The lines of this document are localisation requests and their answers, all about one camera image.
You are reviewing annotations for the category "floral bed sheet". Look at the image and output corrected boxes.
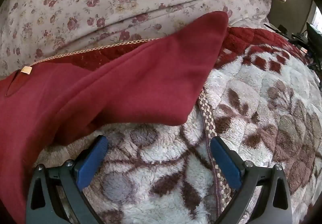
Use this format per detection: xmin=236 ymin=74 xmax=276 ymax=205
xmin=0 ymin=0 xmax=272 ymax=76

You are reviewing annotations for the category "maroon sweatshirt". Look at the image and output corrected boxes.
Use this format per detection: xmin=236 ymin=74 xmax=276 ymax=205
xmin=0 ymin=11 xmax=229 ymax=224

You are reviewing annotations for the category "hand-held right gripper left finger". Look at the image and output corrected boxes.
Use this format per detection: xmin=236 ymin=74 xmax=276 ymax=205
xmin=25 ymin=135 xmax=109 ymax=224

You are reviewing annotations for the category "leaf print fleece blanket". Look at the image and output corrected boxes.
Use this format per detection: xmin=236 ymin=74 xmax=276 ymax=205
xmin=38 ymin=26 xmax=322 ymax=224

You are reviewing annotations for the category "dark desk equipment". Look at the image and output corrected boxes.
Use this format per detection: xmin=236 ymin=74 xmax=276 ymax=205
xmin=264 ymin=22 xmax=322 ymax=71

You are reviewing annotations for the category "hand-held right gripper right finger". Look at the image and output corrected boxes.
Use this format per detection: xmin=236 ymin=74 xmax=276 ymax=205
xmin=210 ymin=136 xmax=294 ymax=224

